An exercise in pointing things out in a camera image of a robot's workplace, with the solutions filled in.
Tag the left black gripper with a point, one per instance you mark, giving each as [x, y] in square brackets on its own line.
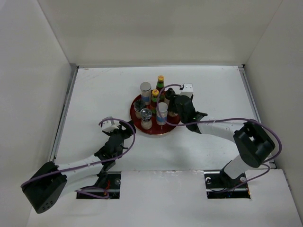
[126, 134]

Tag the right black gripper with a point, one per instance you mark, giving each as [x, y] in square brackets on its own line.
[172, 101]

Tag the silver-lid spice jar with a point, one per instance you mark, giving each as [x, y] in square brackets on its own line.
[146, 92]
[161, 113]

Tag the black grinder-top shaker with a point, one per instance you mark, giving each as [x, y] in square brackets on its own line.
[146, 118]
[168, 95]

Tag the sauce bottle yellow cap front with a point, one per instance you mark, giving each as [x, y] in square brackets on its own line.
[154, 94]

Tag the sauce bottle yellow cap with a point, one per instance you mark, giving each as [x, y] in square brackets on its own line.
[160, 86]
[154, 94]

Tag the black-cap glass jar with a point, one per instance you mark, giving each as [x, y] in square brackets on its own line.
[138, 106]

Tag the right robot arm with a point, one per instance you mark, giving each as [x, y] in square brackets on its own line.
[253, 143]

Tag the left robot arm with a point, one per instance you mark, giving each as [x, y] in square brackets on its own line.
[53, 181]

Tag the red round lacquer tray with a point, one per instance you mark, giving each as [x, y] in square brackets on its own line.
[155, 128]

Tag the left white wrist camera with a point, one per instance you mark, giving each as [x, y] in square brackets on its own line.
[108, 124]

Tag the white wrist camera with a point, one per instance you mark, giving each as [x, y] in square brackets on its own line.
[186, 90]
[108, 124]

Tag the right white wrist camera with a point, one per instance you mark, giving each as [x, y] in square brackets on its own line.
[186, 90]

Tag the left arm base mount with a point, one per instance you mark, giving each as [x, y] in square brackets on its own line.
[106, 187]

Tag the left metal table rail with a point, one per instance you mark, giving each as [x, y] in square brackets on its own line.
[58, 133]

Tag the metal table rail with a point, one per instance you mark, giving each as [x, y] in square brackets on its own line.
[58, 133]
[249, 93]

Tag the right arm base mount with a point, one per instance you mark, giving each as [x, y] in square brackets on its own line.
[219, 186]

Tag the right metal table rail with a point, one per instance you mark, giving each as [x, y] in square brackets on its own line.
[249, 93]

